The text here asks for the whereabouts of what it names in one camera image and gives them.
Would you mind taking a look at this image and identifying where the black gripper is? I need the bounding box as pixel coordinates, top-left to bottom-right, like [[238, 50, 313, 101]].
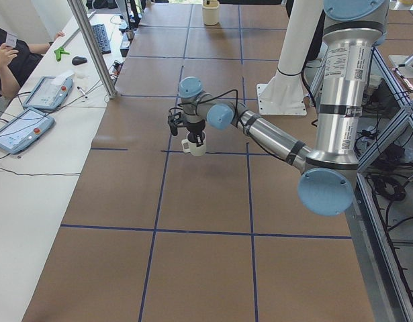
[[186, 120, 205, 147]]

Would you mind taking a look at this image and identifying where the white plastic mug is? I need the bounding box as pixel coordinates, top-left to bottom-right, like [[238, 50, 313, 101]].
[[181, 131, 206, 156]]

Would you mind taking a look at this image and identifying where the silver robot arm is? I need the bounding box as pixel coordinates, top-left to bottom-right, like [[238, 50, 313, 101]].
[[168, 1, 389, 216]]

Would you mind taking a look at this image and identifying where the cream ceramic jar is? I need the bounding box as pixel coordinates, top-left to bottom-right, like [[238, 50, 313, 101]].
[[202, 0, 220, 26]]

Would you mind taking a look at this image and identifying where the black computer mouse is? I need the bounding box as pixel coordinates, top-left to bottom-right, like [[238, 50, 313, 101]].
[[72, 56, 88, 66]]

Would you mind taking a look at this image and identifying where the black keyboard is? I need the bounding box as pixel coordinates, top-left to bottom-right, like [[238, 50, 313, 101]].
[[91, 24, 111, 54]]

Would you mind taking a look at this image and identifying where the far teach pendant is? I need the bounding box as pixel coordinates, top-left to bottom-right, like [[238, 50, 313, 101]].
[[22, 76, 73, 112]]

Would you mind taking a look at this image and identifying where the teach pendant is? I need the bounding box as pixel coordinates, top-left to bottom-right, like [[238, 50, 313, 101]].
[[0, 107, 55, 154], [22, 76, 73, 112]]

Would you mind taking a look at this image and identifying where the green plastic clamp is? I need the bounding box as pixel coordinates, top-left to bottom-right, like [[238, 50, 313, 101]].
[[54, 47, 70, 62]]

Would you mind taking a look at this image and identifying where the near teach pendant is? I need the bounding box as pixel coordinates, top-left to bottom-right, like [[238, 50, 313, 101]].
[[0, 107, 55, 154]]

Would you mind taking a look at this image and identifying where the seated person in black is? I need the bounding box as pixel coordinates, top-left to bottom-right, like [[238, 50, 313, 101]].
[[0, 28, 53, 100]]

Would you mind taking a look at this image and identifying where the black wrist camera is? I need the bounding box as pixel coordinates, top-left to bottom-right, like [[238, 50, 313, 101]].
[[167, 112, 185, 136]]

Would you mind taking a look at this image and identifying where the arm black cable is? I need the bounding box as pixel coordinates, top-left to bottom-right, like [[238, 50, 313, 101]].
[[168, 89, 240, 117]]

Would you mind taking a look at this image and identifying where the white camera pole base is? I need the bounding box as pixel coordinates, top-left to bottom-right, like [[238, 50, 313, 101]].
[[257, 0, 325, 116]]

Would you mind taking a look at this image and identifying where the aluminium frame post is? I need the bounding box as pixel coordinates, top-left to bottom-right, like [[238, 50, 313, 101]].
[[67, 0, 117, 99]]

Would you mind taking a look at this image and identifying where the aluminium frame rack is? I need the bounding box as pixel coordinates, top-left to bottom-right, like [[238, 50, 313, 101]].
[[306, 43, 413, 322]]

